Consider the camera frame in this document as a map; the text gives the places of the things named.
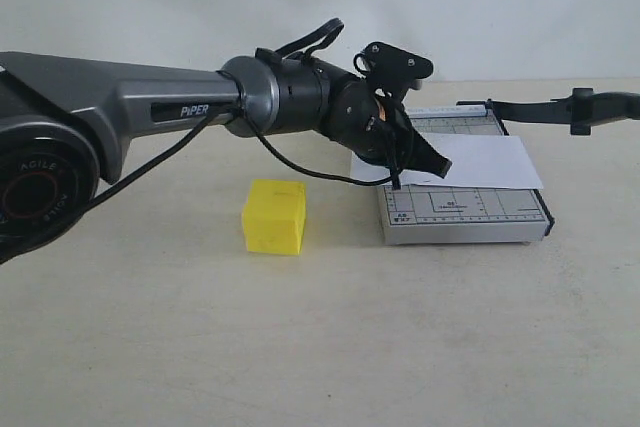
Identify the white paper sheet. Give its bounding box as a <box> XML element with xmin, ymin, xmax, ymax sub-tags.
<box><xmin>349</xmin><ymin>135</ymin><xmax>545</xmax><ymax>190</ymax></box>

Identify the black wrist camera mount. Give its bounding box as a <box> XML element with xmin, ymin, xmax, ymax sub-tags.
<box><xmin>353</xmin><ymin>42</ymin><xmax>434</xmax><ymax>100</ymax></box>

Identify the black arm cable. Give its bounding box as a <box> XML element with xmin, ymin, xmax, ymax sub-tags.
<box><xmin>0</xmin><ymin>18</ymin><xmax>416</xmax><ymax>264</ymax></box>

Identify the black cutter blade lever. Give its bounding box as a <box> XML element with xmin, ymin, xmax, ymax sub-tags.
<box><xmin>456</xmin><ymin>87</ymin><xmax>639</xmax><ymax>136</ymax></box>

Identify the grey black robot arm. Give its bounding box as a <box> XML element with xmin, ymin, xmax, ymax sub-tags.
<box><xmin>1</xmin><ymin>44</ymin><xmax>452</xmax><ymax>260</ymax></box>

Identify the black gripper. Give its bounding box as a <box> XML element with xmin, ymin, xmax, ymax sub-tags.
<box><xmin>356</xmin><ymin>92</ymin><xmax>452</xmax><ymax>179</ymax></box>

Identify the grey paper cutter base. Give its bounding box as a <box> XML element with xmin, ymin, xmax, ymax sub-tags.
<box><xmin>376</xmin><ymin>105</ymin><xmax>555</xmax><ymax>245</ymax></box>

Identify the yellow foam cube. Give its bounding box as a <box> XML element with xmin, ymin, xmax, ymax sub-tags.
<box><xmin>241</xmin><ymin>179</ymin><xmax>307</xmax><ymax>255</ymax></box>

